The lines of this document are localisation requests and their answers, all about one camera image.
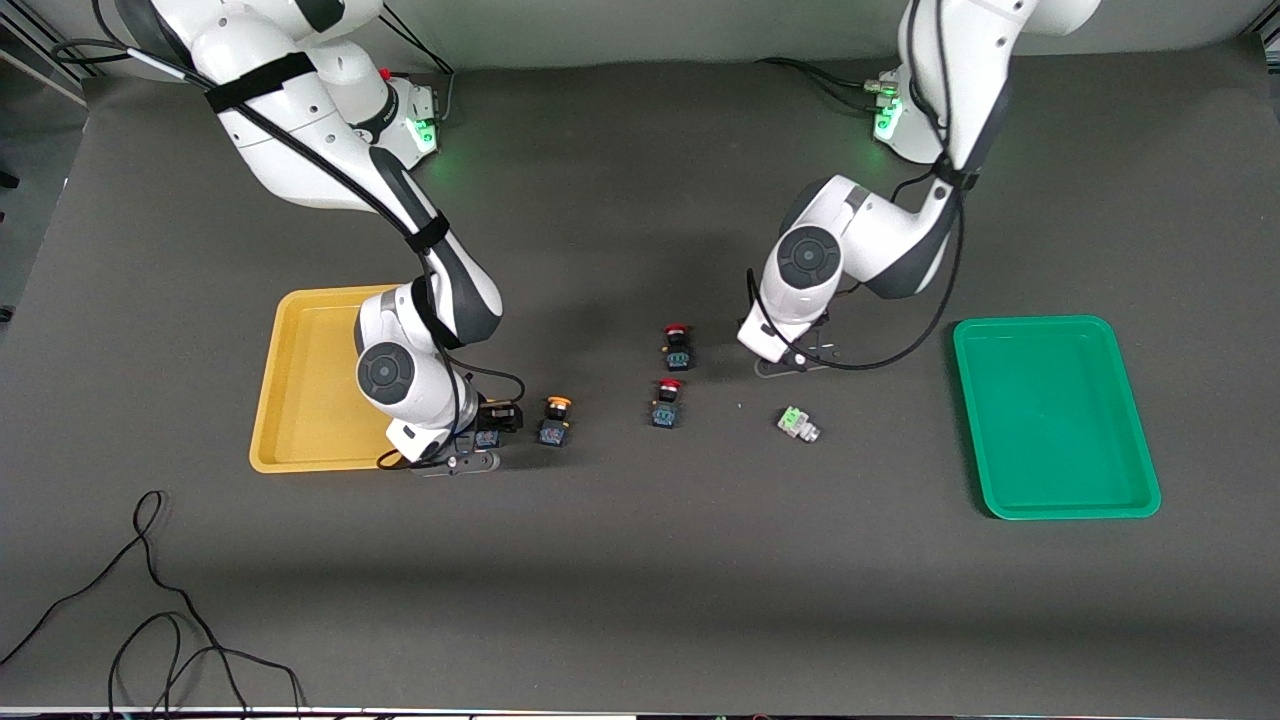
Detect yellow plastic tray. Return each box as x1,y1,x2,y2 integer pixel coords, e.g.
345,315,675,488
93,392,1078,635
248,284,424,474

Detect dark grey table mat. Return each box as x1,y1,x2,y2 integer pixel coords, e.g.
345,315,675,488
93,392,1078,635
0,35,1280,717

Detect green plastic tray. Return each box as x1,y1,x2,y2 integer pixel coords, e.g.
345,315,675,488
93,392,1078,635
951,315,1163,522

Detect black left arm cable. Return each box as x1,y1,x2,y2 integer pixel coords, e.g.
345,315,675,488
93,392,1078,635
745,0,969,373

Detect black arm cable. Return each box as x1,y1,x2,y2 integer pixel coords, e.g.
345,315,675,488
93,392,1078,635
745,0,969,373
50,0,529,471

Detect black left base cables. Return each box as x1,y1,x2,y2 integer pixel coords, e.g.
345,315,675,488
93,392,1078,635
754,55,901,113

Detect black base cables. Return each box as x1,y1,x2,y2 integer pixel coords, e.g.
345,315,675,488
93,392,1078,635
754,55,901,113
372,5,458,129

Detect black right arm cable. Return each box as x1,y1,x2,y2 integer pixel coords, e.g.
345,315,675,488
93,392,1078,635
50,0,529,471

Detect black right base cables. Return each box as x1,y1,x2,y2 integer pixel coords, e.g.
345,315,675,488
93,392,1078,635
372,5,458,129

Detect loose thin black cable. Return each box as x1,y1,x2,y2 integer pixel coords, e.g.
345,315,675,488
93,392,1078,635
0,489,307,717

